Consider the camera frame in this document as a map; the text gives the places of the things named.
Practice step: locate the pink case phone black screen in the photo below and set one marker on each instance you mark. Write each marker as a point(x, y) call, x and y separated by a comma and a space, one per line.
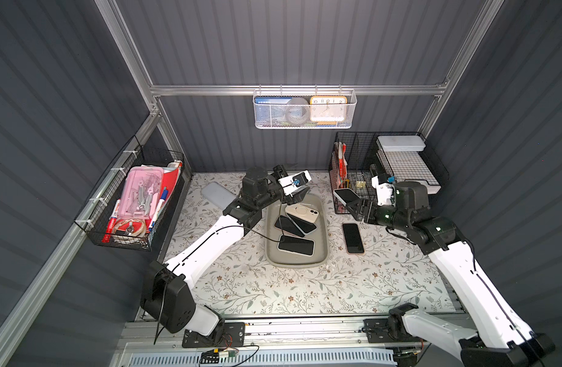
point(352, 238)

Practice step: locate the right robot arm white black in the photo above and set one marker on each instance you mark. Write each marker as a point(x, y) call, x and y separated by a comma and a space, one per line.
point(500, 337)

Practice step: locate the grey storage tray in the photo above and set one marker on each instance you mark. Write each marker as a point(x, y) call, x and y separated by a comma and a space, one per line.
point(291, 260)

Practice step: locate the red tape dispenser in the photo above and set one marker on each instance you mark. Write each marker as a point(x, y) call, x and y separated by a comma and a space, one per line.
point(130, 228)

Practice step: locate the blue box in basket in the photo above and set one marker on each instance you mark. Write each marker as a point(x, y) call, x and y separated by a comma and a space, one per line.
point(270, 110)

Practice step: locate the red folder in side basket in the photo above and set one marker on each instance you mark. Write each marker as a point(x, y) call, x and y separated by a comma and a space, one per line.
point(171, 174)

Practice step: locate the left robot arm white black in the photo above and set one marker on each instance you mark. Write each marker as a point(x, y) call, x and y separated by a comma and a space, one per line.
point(167, 286)

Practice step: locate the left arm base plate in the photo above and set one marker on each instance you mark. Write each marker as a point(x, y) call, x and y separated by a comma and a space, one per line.
point(228, 334)

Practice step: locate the black wire desk organizer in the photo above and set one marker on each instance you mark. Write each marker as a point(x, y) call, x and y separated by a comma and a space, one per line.
point(362, 160)

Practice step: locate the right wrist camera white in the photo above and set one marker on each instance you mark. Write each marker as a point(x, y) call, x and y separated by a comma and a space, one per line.
point(384, 191)

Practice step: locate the yellow white clock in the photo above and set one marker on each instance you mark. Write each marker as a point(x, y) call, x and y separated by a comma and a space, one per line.
point(328, 109)

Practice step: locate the beige case phone with ring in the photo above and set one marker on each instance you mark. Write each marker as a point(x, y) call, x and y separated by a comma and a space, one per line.
point(302, 212)

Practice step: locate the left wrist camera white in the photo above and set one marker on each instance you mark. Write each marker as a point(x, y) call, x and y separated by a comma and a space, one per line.
point(294, 183)

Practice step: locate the black wire side basket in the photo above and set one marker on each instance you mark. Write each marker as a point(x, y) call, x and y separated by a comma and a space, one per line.
point(100, 214)

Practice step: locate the light blue case phone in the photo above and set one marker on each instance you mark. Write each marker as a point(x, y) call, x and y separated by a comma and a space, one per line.
point(346, 196)

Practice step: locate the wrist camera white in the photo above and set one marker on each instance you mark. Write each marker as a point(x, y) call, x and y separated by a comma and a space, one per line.
point(384, 191)
point(294, 183)

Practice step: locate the grey storage box lid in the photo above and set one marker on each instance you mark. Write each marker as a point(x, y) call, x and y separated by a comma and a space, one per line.
point(218, 195)

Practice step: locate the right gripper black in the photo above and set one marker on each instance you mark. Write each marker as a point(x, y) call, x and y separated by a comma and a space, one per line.
point(368, 210)

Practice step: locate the cream case phone black screen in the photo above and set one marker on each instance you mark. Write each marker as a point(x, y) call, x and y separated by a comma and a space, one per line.
point(296, 245)

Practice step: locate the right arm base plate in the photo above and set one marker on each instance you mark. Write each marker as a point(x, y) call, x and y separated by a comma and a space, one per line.
point(387, 331)

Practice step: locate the grey tape roll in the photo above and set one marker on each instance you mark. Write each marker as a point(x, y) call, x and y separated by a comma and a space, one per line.
point(297, 111)

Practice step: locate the pink case phone face up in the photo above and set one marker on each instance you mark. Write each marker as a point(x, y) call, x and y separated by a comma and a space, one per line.
point(284, 224)

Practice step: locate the pink plastic pencil case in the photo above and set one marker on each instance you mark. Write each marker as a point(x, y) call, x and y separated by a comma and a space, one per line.
point(141, 193)

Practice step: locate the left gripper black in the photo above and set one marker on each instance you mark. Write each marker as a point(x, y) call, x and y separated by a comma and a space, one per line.
point(285, 198)

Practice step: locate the white grid paper tray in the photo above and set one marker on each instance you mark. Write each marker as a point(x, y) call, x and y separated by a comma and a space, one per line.
point(404, 157)

